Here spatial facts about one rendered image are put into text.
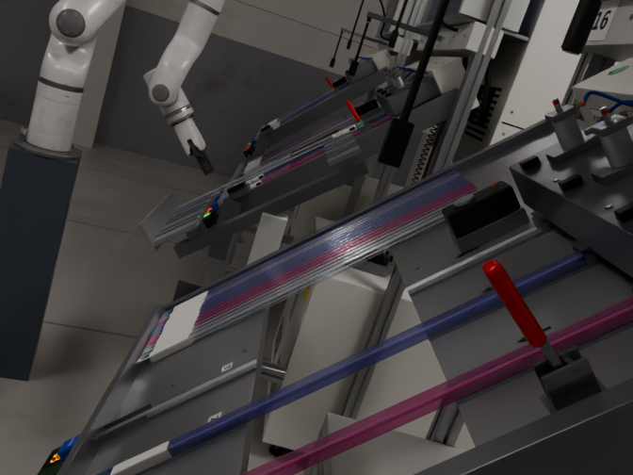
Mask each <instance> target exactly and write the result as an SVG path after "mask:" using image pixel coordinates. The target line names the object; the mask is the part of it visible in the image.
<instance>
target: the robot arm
mask: <svg viewBox="0 0 633 475"><path fill-rule="evenodd" d="M125 1H127V0H59V1H58V2H57V3H56V4H55V5H54V6H53V8H52V10H51V12H50V15H49V26H50V29H51V31H52V33H51V37H50V40H49V42H48V46H47V48H46V51H45V54H44V57H43V61H42V64H41V72H40V77H39V81H38V86H37V90H36V95H35V100H34V104H33V108H32V113H31V118H30V123H29V127H28V128H27V129H26V128H24V127H23V126H22V129H21V133H20V135H18V136H14V137H13V138H12V143H13V144H14V145H16V146H17V147H19V148H21V149H23V150H26V151H27V152H30V153H33V154H36V155H40V156H47V157H51V158H57V159H65V160H76V159H80V158H81V157H82V155H83V153H82V152H81V151H80V150H79V149H77V148H75V147H74V145H73V144H72V142H73V134H74V130H75V126H76V122H77V117H78V113H79V108H80V105H81V100H82V96H83V91H84V88H85V84H86V79H87V75H88V71H89V66H90V62H91V59H92V55H93V51H94V48H95V44H96V41H97V37H98V32H99V29H100V28H101V27H102V26H103V24H104V23H105V22H106V21H107V20H108V19H109V18H110V17H111V16H112V15H113V14H114V12H115V11H116V10H117V9H118V8H119V7H120V6H121V5H122V4H123V3H124V2H125ZM225 1H226V0H189V2H188V4H187V8H186V10H185V13H184V15H183V17H182V20H181V22H180V24H179V26H178V28H177V31H176V33H175V35H174V37H173V39H172V40H171V42H170V43H169V45H168V46H167V48H166V50H165V51H164V53H163V55H162V57H161V59H160V60H159V63H158V65H157V67H156V68H154V69H152V70H150V71H149V72H148V73H146V74H145V75H144V76H143V78H144V80H145V82H146V84H147V86H148V88H149V96H150V99H151V101H152V102H153V103H154V104H156V105H157V106H159V108H160V110H161V112H162V114H163V115H164V117H165V119H166V121H167V123H168V124H170V123H172V125H171V127H173V126H174V129H175V131H176V134H177V136H178V138H179V140H180V141H181V143H182V145H183V147H184V150H185V152H186V154H187V156H192V155H194V156H195V157H196V159H197V161H198V163H199V165H200V167H201V168H202V170H203V173H204V175H208V174H209V173H211V172H213V171H214V170H215V169H214V167H213V165H212V163H211V161H210V159H209V158H208V156H207V154H206V152H205V150H204V148H205V142H204V140H203V137H202V135H201V133H200V131H199V130H198V128H197V126H196V124H195V123H194V122H193V120H192V118H191V117H193V116H194V114H193V115H191V113H192V112H194V111H193V108H192V107H191V105H190V103H189V101H188V99H187V97H186V95H185V94H184V92H183V90H182V88H181V85H182V83H183V81H184V80H185V78H186V76H187V73H188V71H189V70H190V68H191V66H192V65H193V63H194V62H195V60H196V59H197V57H198V56H199V55H200V54H201V52H202V50H203V48H204V47H205V45H206V43H207V41H208V38H209V36H210V34H211V32H212V30H213V28H214V26H215V23H216V21H217V19H218V17H219V14H220V12H221V10H222V8H223V5H224V3H225ZM207 158H208V159H207Z"/></svg>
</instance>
